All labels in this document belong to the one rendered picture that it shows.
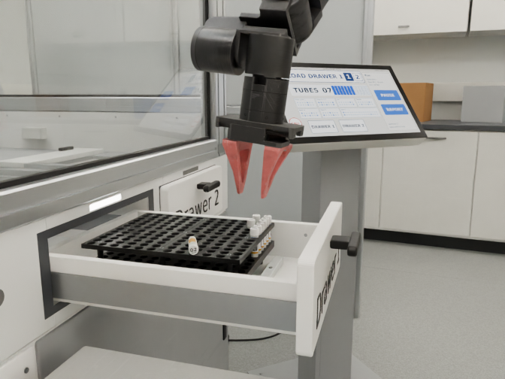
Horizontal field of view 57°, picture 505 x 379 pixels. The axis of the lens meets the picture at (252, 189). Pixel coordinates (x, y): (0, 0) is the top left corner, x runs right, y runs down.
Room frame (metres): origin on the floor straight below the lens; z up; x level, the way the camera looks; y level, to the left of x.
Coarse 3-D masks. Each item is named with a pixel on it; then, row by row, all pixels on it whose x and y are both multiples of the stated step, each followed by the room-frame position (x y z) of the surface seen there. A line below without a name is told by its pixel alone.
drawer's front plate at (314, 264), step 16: (336, 208) 0.68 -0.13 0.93; (320, 224) 0.59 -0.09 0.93; (336, 224) 0.65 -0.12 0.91; (320, 240) 0.52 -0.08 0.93; (304, 256) 0.46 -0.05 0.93; (320, 256) 0.49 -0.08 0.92; (336, 256) 0.66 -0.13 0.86; (304, 272) 0.45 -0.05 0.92; (320, 272) 0.50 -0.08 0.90; (336, 272) 0.67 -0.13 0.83; (304, 288) 0.45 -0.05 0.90; (320, 288) 0.50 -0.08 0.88; (304, 304) 0.45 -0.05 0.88; (304, 320) 0.45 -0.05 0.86; (320, 320) 0.51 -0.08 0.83; (304, 336) 0.45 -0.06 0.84; (304, 352) 0.45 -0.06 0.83
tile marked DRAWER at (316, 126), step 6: (312, 120) 1.40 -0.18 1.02; (318, 120) 1.40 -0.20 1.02; (324, 120) 1.41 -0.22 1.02; (330, 120) 1.42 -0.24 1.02; (312, 126) 1.38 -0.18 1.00; (318, 126) 1.39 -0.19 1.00; (324, 126) 1.40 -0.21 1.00; (330, 126) 1.40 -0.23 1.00; (336, 126) 1.41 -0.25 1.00; (312, 132) 1.36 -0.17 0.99; (318, 132) 1.37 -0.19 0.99; (324, 132) 1.38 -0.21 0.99; (330, 132) 1.39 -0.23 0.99; (336, 132) 1.40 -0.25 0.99
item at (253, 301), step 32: (288, 224) 0.72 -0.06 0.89; (64, 256) 0.56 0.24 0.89; (96, 256) 0.68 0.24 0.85; (288, 256) 0.72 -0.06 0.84; (64, 288) 0.55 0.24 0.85; (96, 288) 0.54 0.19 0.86; (128, 288) 0.53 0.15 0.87; (160, 288) 0.52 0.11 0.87; (192, 288) 0.51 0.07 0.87; (224, 288) 0.50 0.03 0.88; (256, 288) 0.49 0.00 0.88; (288, 288) 0.48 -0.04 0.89; (224, 320) 0.49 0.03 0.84; (256, 320) 0.48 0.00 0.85; (288, 320) 0.47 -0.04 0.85
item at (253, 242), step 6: (270, 228) 0.67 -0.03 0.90; (264, 234) 0.64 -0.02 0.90; (246, 240) 0.61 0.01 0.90; (252, 240) 0.61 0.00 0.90; (258, 240) 0.61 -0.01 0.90; (240, 246) 0.59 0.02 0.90; (246, 246) 0.59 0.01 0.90; (252, 246) 0.59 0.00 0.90; (234, 252) 0.56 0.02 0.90; (240, 252) 0.56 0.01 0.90; (246, 252) 0.56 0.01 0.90; (228, 258) 0.54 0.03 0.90; (234, 258) 0.55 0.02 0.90; (240, 258) 0.54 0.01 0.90
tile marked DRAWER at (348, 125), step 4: (340, 120) 1.44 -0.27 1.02; (344, 120) 1.44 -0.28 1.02; (348, 120) 1.45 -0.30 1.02; (352, 120) 1.45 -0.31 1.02; (356, 120) 1.46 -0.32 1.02; (360, 120) 1.47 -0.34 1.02; (340, 124) 1.43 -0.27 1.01; (344, 124) 1.43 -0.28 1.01; (348, 124) 1.44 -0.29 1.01; (352, 124) 1.44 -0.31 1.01; (356, 124) 1.45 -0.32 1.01; (360, 124) 1.45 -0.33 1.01; (364, 124) 1.46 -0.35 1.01; (344, 128) 1.42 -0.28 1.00; (348, 128) 1.43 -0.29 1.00; (352, 128) 1.43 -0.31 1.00; (356, 128) 1.44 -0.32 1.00; (360, 128) 1.44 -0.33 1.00; (364, 128) 1.45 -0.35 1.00
